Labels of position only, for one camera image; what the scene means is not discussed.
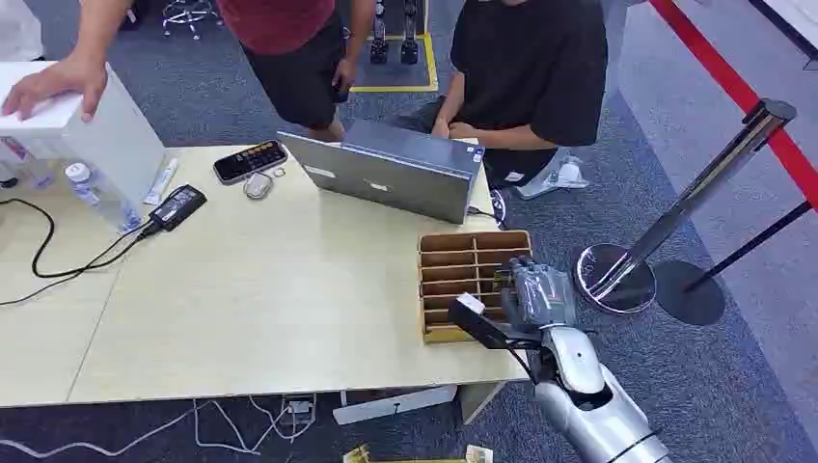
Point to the red barrier belt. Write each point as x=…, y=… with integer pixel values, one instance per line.
x=735, y=83

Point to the clear water bottle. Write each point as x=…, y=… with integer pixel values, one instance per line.
x=96, y=192

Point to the crouching person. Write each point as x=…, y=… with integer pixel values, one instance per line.
x=530, y=70

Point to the silver stanchion post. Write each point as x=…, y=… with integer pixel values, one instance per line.
x=690, y=198

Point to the wooden card box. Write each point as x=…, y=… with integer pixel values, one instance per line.
x=450, y=268

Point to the grey key fob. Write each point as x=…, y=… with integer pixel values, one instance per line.
x=257, y=186

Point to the white tube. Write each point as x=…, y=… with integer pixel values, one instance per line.
x=161, y=182

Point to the yellow-edged floor mat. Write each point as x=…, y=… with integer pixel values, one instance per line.
x=396, y=76

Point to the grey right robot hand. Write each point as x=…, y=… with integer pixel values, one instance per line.
x=540, y=294

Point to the grey laptop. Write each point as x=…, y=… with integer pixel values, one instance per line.
x=390, y=179

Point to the standing person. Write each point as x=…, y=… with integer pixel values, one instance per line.
x=294, y=51

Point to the white shoe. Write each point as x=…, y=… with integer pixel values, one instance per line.
x=556, y=176

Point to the black power adapter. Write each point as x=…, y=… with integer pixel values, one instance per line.
x=177, y=207

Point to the table leg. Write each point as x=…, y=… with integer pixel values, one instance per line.
x=479, y=399

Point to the standing person's hand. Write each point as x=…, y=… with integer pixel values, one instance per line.
x=57, y=83

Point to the office chair base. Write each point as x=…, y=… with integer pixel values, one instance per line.
x=188, y=13

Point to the black robot legs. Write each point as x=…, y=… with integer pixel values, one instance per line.
x=393, y=38

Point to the clear plastic bottle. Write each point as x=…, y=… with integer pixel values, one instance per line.
x=25, y=163

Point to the white plug adapter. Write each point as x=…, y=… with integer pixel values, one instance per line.
x=298, y=408

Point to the black shoe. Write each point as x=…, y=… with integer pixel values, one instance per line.
x=498, y=207

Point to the white box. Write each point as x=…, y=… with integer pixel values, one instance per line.
x=121, y=140

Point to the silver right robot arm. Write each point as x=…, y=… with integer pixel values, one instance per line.
x=601, y=415

